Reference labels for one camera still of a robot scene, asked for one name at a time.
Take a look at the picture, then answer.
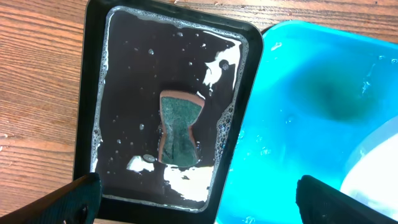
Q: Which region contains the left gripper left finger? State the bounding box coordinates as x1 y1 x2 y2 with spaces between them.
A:
1 172 102 224

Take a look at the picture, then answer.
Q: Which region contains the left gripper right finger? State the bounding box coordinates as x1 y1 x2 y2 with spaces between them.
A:
296 175 397 224

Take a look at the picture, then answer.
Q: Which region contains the light blue plate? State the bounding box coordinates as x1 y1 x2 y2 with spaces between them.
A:
340 117 397 220

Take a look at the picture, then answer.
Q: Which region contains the green scrub sponge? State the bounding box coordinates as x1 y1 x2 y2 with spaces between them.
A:
158 90 205 167

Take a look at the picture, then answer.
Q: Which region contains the teal plastic tray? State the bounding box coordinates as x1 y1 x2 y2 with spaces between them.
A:
216 21 397 223

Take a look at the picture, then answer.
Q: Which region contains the black tray with water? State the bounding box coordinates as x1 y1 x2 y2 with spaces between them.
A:
73 1 263 223

